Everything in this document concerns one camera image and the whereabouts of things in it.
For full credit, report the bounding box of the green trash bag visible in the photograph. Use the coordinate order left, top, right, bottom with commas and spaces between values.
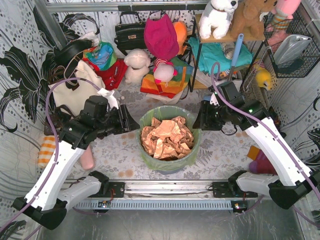
135, 105, 202, 171

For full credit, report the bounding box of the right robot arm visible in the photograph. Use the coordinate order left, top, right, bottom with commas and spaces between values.
193, 82, 320, 210

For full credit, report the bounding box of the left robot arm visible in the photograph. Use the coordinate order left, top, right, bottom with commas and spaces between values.
12, 95, 140, 230

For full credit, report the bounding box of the cream canvas tote bag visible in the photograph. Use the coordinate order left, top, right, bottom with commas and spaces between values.
53, 60, 105, 116

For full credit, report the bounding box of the blue trash bin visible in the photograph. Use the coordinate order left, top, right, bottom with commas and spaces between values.
156, 167, 184, 175

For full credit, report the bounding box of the colourful printed bag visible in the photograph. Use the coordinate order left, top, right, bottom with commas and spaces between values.
82, 41, 117, 72

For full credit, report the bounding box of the magenta cloth bag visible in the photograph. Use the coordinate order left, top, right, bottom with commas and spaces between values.
144, 13, 179, 60

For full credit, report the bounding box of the crumpled brown paper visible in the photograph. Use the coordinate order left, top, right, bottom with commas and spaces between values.
140, 116, 195, 161

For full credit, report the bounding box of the wooden metal shelf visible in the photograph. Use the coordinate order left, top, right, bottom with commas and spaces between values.
187, 13, 267, 93

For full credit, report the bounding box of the white shoe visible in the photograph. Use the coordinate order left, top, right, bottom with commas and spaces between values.
193, 71, 243, 91

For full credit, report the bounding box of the pink case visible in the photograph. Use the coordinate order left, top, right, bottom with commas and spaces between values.
79, 145, 95, 171

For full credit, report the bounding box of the rainbow striped cloth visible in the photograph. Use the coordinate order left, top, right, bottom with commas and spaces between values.
140, 57, 194, 99

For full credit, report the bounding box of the red cloth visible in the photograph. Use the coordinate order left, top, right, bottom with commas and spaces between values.
95, 58, 128, 91

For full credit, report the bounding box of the teal folded cloth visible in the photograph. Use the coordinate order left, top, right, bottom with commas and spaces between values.
198, 43, 253, 75

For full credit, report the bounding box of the white plush sheep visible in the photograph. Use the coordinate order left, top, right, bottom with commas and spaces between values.
124, 49, 151, 84

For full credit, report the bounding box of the pink plush doll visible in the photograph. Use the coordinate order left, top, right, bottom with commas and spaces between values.
153, 58, 178, 84

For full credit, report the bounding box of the yellow plush toy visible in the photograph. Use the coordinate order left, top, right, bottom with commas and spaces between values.
255, 66, 272, 91

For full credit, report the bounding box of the purple orange sock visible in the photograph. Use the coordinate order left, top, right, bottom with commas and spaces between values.
247, 145, 277, 175

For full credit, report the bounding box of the orange checkered cloth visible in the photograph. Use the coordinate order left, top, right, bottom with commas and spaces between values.
37, 135, 56, 168

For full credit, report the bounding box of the black round hat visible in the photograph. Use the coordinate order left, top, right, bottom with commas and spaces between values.
54, 39, 94, 67

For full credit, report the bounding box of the black leather handbag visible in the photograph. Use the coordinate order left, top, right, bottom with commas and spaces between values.
114, 11, 147, 56

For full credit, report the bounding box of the orange plush toy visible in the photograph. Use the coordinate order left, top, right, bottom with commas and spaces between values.
173, 21, 187, 51

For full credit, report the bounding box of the white plush dog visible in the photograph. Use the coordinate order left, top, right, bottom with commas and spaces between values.
199, 0, 238, 40

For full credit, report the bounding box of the brown teddy bear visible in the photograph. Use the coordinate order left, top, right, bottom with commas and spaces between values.
230, 0, 278, 39

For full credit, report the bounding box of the silver foil pouch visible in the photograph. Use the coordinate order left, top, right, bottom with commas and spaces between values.
273, 34, 313, 65

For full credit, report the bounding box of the pink plush toy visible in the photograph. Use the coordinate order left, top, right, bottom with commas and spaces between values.
270, 0, 301, 30

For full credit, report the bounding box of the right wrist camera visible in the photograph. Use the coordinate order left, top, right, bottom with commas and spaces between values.
209, 92, 220, 106

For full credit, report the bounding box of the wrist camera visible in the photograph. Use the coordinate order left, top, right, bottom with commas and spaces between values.
97, 88, 119, 109
209, 92, 220, 106

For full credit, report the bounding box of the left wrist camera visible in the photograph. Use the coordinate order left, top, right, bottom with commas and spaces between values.
97, 88, 119, 109

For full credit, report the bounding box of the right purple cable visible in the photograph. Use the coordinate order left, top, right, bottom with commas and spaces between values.
211, 62, 320, 226

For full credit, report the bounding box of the purple cable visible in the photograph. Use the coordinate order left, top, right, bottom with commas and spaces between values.
0, 77, 106, 240
211, 62, 320, 226

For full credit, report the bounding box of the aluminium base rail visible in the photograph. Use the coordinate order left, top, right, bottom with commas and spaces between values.
37, 179, 305, 201

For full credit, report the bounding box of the black wire basket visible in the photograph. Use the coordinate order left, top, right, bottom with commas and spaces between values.
264, 11, 320, 79

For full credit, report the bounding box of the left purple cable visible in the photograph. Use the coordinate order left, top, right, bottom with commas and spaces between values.
0, 77, 106, 240

